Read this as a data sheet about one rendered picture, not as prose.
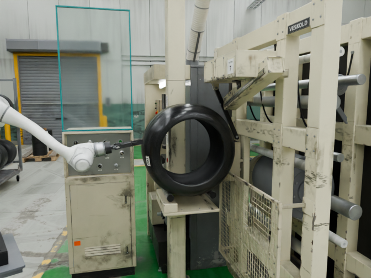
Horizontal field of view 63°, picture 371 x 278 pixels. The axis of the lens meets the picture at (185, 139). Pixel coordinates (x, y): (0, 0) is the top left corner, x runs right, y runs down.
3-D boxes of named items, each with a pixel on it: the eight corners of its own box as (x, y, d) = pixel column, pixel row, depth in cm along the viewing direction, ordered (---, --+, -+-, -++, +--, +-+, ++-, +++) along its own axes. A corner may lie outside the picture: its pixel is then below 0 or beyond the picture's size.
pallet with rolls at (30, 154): (31, 154, 861) (29, 127, 851) (62, 153, 881) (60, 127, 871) (20, 162, 745) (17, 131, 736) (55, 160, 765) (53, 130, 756)
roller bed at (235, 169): (213, 175, 249) (213, 139, 245) (230, 174, 253) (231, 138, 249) (221, 181, 230) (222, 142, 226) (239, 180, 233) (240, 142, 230)
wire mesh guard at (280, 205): (218, 250, 248) (219, 166, 239) (220, 250, 248) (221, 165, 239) (274, 331, 161) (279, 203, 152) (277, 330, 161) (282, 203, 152)
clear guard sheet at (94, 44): (62, 131, 241) (55, 5, 229) (132, 129, 253) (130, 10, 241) (62, 131, 239) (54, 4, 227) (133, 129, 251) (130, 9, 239)
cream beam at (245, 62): (202, 83, 223) (202, 62, 221) (234, 83, 229) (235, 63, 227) (234, 76, 165) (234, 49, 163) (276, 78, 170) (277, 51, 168)
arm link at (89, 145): (96, 155, 194) (96, 162, 181) (71, 159, 190) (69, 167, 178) (93, 139, 190) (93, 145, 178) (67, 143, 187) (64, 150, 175)
